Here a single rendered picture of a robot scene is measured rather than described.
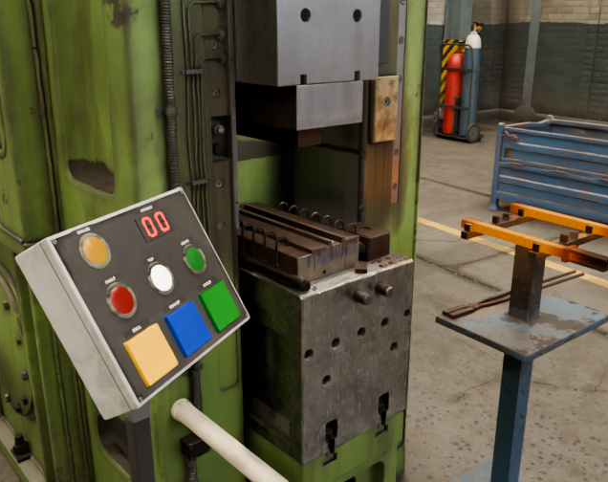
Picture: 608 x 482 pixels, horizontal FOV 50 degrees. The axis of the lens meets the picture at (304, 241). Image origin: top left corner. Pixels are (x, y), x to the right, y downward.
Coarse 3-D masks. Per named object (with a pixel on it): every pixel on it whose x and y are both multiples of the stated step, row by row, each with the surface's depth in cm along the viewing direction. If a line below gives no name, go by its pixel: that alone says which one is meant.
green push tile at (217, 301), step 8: (208, 288) 117; (216, 288) 119; (224, 288) 120; (200, 296) 115; (208, 296) 116; (216, 296) 118; (224, 296) 119; (208, 304) 115; (216, 304) 117; (224, 304) 119; (232, 304) 121; (208, 312) 115; (216, 312) 116; (224, 312) 118; (232, 312) 120; (216, 320) 115; (224, 320) 117; (232, 320) 119; (216, 328) 115; (224, 328) 117
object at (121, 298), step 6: (114, 288) 100; (120, 288) 101; (114, 294) 99; (120, 294) 100; (126, 294) 101; (114, 300) 99; (120, 300) 100; (126, 300) 101; (132, 300) 102; (114, 306) 99; (120, 306) 99; (126, 306) 100; (132, 306) 101; (120, 312) 99; (126, 312) 100
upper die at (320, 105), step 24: (240, 96) 154; (264, 96) 147; (288, 96) 141; (312, 96) 142; (336, 96) 146; (360, 96) 151; (264, 120) 149; (288, 120) 142; (312, 120) 143; (336, 120) 148; (360, 120) 153
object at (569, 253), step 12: (480, 228) 175; (492, 228) 172; (504, 228) 172; (516, 240) 166; (528, 240) 163; (540, 240) 162; (552, 252) 158; (564, 252) 155; (576, 252) 153; (588, 252) 152; (588, 264) 152; (600, 264) 150
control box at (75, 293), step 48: (48, 240) 94; (144, 240) 109; (192, 240) 119; (48, 288) 96; (96, 288) 97; (144, 288) 105; (192, 288) 115; (96, 336) 95; (96, 384) 98; (144, 384) 98
